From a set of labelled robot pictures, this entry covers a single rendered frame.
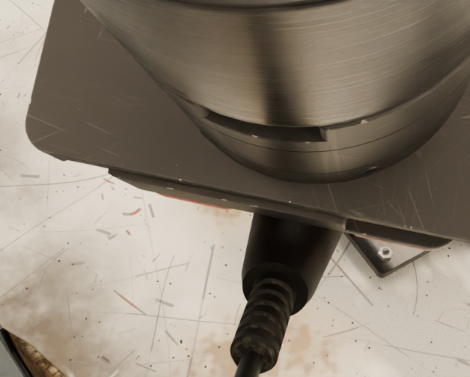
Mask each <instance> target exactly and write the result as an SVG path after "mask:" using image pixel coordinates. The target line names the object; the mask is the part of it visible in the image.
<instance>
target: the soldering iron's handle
mask: <svg viewBox="0 0 470 377"><path fill-rule="evenodd" d="M342 234H343V232H341V231H337V230H331V229H327V228H323V227H317V226H313V225H309V224H303V223H299V222H295V221H288V220H284V219H280V218H273V217H270V216H266V215H259V214H255V213H254V214H253V218H252V222H251V229H250V233H249V236H248V243H247V247H246V251H245V257H244V261H243V265H242V274H241V276H242V291H243V294H244V296H245V299H246V301H247V304H246V306H245V309H244V311H243V315H242V317H241V320H240V322H239V326H238V328H237V330H236V333H235V337H234V339H233V342H232V344H231V349H230V352H231V357H232V359H233V361H234V363H235V364H236V365H237V366H238V364H239V360H240V358H241V356H242V354H243V353H244V351H250V350H254V351H256V352H257V353H259V354H261V356H262V359H263V364H262V367H261V370H260V374H261V373H265V372H267V371H270V370H271V369H272V368H273V367H274V366H275V365H276V363H277V360H278V356H279V352H280V350H281V346H282V343H283V339H284V335H285V333H286V330H287V326H288V323H289V320H290V317H291V316H292V315H295V314H296V313H298V312H299V311H300V310H301V309H302V308H303V307H304V306H305V305H306V304H307V303H308V302H309V301H310V300H311V298H312V297H313V295H314V293H315V291H316V289H317V287H318V285H319V282H320V280H321V278H322V276H323V274H324V272H325V270H326V267H327V265H328V264H329V261H330V259H331V257H332V255H333V253H334V251H335V249H336V247H337V244H338V242H339V240H340V238H341V236H342Z"/></svg>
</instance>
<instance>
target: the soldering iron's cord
mask: <svg viewBox="0 0 470 377"><path fill-rule="evenodd" d="M262 364H263V359H262V356H261V354H259V353H257V352H256V351H254V350H250V351H244V353H243V354H242V356H241V358H240V360H239V364H238V367H237V369H236V372H235V375H234V377H258V376H259V374H260V370H261V367H262Z"/></svg>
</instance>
